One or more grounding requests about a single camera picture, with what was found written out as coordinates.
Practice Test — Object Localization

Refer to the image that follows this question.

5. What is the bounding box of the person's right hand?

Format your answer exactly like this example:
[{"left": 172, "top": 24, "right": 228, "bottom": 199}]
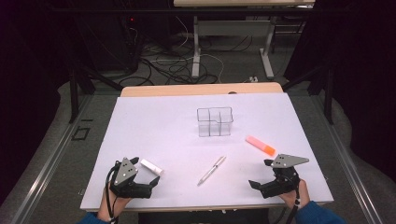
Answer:
[{"left": 278, "top": 180, "right": 311, "bottom": 210}]

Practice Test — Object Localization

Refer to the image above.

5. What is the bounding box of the pink and orange highlighter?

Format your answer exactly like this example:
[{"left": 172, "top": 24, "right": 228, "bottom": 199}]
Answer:
[{"left": 245, "top": 134, "right": 276, "bottom": 157}]

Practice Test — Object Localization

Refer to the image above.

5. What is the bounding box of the hand-held gripper black cable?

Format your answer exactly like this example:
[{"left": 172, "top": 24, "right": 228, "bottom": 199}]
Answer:
[
  {"left": 105, "top": 164, "right": 120, "bottom": 224},
  {"left": 284, "top": 180, "right": 303, "bottom": 224}
]

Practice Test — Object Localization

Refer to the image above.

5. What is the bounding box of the white table mat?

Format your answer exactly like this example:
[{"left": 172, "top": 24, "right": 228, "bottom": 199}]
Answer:
[{"left": 79, "top": 92, "right": 334, "bottom": 211}]

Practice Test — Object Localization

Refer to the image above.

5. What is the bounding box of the black computer tower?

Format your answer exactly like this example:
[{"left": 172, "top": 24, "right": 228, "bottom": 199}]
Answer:
[{"left": 78, "top": 13, "right": 141, "bottom": 73}]

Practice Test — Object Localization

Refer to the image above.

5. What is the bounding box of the silver pen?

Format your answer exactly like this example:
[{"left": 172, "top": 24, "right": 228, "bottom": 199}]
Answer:
[{"left": 196, "top": 155, "right": 227, "bottom": 187}]

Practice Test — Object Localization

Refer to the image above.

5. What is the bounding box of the white floor cable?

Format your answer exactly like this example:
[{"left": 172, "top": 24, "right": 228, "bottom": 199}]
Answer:
[{"left": 174, "top": 15, "right": 225, "bottom": 84}]

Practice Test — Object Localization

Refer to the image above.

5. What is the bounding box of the aluminium floor rail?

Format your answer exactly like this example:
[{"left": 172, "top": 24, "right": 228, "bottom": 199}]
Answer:
[
  {"left": 309, "top": 94, "right": 382, "bottom": 224},
  {"left": 12, "top": 94, "right": 94, "bottom": 224}
]

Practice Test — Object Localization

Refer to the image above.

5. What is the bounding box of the black curtain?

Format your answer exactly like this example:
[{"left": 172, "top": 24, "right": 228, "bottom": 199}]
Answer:
[
  {"left": 284, "top": 0, "right": 396, "bottom": 185},
  {"left": 0, "top": 0, "right": 74, "bottom": 204}
]

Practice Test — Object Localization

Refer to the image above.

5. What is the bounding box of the desk with white metal legs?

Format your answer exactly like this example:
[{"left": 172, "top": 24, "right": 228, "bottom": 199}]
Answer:
[{"left": 173, "top": 0, "right": 316, "bottom": 80}]

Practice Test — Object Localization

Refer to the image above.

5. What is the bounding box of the left hand-held gripper black cable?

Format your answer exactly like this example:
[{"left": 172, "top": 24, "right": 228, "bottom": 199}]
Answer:
[{"left": 105, "top": 164, "right": 120, "bottom": 224}]

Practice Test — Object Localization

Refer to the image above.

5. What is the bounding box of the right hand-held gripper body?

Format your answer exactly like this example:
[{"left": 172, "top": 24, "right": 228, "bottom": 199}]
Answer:
[{"left": 261, "top": 153, "right": 310, "bottom": 199}]

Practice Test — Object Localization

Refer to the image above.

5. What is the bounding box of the tangle of black floor cables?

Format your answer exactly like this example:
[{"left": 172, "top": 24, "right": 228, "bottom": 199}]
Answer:
[{"left": 120, "top": 34, "right": 253, "bottom": 87}]

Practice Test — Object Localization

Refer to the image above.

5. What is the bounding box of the black metal stand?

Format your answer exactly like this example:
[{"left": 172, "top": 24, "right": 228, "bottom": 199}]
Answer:
[
  {"left": 281, "top": 62, "right": 335, "bottom": 125},
  {"left": 68, "top": 59, "right": 124, "bottom": 124}
]

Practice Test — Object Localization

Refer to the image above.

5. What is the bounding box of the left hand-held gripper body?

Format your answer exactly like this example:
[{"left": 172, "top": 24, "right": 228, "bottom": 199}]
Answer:
[{"left": 108, "top": 157, "right": 153, "bottom": 199}]

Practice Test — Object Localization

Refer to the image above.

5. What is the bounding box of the clear plastic desk organizer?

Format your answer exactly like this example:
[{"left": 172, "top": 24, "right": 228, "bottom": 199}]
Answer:
[{"left": 196, "top": 106, "right": 234, "bottom": 138}]

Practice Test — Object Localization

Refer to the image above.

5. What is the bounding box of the white eraser block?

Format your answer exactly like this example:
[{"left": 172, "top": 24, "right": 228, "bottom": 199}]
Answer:
[{"left": 139, "top": 158, "right": 164, "bottom": 175}]

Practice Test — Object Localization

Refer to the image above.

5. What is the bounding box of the person's left hand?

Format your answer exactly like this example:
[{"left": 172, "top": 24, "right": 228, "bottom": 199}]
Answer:
[{"left": 98, "top": 188, "right": 134, "bottom": 222}]

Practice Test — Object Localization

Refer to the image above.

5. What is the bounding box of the right hand-held gripper black cable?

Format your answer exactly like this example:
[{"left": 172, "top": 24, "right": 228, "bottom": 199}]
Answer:
[{"left": 284, "top": 180, "right": 303, "bottom": 224}]

